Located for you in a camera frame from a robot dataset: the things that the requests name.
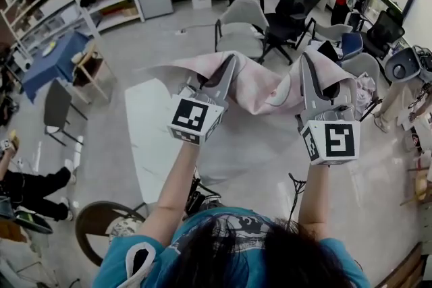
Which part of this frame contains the white plate with yellow food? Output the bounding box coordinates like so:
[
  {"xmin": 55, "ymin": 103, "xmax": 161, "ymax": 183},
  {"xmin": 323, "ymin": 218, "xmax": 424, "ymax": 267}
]
[{"xmin": 41, "ymin": 41, "xmax": 57, "ymax": 57}]

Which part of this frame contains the dark grey chair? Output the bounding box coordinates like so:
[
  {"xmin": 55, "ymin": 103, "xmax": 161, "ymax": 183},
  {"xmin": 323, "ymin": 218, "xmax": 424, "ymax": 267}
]
[{"xmin": 43, "ymin": 78, "xmax": 89, "ymax": 148}]

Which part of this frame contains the floral seat cushion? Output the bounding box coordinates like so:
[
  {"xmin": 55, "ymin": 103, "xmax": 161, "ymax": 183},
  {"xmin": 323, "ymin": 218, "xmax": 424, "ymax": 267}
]
[{"xmin": 107, "ymin": 219, "xmax": 141, "ymax": 244}]

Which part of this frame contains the person's teal t-shirt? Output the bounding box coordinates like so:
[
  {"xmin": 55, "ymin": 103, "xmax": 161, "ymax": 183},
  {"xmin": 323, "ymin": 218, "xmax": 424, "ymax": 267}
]
[{"xmin": 90, "ymin": 207, "xmax": 372, "ymax": 288}]

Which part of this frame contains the brown wooden bench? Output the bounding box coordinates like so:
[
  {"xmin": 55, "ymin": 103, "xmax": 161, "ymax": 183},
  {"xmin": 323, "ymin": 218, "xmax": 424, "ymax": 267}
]
[{"xmin": 374, "ymin": 242, "xmax": 427, "ymax": 288}]

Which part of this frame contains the table with blue cloth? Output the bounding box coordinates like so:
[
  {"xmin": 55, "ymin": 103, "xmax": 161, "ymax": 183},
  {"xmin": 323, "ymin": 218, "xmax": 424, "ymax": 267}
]
[{"xmin": 22, "ymin": 30, "xmax": 92, "ymax": 104}]

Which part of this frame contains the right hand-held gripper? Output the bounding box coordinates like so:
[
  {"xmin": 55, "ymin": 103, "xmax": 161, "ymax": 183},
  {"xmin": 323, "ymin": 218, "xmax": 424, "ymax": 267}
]
[{"xmin": 295, "ymin": 52, "xmax": 361, "ymax": 167}]

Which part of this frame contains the grey round backpack unit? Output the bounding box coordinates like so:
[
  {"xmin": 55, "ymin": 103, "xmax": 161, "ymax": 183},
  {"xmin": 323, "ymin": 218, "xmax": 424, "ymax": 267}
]
[{"xmin": 384, "ymin": 47, "xmax": 423, "ymax": 84}]

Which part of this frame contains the blue chair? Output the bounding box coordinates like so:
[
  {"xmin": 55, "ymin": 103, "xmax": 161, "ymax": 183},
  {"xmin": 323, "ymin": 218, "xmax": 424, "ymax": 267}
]
[{"xmin": 339, "ymin": 32, "xmax": 365, "ymax": 61}]

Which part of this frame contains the white marble table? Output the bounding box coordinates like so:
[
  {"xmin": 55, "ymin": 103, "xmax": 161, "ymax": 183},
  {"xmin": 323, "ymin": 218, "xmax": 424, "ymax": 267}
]
[{"xmin": 124, "ymin": 77, "xmax": 271, "ymax": 205}]

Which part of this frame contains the round brown chair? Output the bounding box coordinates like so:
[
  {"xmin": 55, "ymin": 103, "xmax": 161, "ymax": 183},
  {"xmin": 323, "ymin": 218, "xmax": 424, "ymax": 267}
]
[{"xmin": 74, "ymin": 200, "xmax": 146, "ymax": 267}]

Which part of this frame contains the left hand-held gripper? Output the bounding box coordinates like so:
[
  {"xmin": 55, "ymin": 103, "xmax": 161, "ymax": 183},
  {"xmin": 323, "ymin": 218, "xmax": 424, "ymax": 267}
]
[{"xmin": 167, "ymin": 53, "xmax": 240, "ymax": 146}]

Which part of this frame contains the pile of pale clothes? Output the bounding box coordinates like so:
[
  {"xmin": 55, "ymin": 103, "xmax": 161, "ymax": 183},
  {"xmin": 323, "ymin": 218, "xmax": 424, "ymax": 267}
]
[{"xmin": 354, "ymin": 72, "xmax": 378, "ymax": 112}]

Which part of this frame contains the light wooden chair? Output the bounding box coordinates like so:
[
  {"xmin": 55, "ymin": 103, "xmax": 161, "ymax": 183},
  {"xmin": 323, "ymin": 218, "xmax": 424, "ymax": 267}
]
[{"xmin": 72, "ymin": 40, "xmax": 117, "ymax": 104}]

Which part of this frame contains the person's left forearm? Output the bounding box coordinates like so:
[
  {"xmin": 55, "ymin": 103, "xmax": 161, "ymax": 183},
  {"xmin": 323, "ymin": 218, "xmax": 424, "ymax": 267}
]
[{"xmin": 136, "ymin": 141, "xmax": 202, "ymax": 249}]

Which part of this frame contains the person's right forearm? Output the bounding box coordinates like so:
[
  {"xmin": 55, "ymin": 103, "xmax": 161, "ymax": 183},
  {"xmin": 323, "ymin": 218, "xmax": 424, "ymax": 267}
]
[{"xmin": 298, "ymin": 163, "xmax": 333, "ymax": 242}]

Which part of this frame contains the pink checked cloth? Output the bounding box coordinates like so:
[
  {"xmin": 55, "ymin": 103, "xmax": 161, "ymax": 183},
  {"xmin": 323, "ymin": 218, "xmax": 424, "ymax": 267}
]
[{"xmin": 133, "ymin": 49, "xmax": 358, "ymax": 116}]

